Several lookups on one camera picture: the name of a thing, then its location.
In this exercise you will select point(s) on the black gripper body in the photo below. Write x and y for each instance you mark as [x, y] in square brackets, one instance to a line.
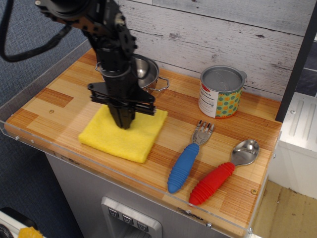
[121, 89]

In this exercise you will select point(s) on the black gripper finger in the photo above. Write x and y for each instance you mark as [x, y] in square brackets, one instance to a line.
[119, 115]
[128, 115]

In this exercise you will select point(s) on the yellow cloth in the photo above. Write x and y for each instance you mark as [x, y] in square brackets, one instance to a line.
[133, 144]

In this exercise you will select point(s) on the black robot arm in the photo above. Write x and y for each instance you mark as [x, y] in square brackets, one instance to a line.
[104, 25]

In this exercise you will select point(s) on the small steel pot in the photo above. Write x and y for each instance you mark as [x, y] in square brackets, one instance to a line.
[148, 74]

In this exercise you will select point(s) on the toy food can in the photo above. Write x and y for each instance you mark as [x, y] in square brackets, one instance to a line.
[220, 91]

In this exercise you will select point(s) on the silver dispenser button panel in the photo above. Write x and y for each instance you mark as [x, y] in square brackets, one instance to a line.
[125, 222]

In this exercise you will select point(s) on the clear acrylic table guard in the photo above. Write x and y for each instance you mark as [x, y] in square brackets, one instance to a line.
[51, 113]

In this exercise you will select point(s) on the yellow object at corner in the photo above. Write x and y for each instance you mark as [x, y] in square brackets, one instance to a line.
[29, 232]

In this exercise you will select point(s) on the white cabinet at right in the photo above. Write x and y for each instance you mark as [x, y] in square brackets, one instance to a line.
[294, 163]

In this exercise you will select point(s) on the blue handled fork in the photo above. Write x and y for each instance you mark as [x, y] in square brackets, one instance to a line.
[182, 167]

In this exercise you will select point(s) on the red handled spoon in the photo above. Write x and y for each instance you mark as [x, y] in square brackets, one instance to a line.
[243, 154]

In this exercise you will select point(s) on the black vertical frame post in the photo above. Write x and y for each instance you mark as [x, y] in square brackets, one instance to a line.
[298, 66]

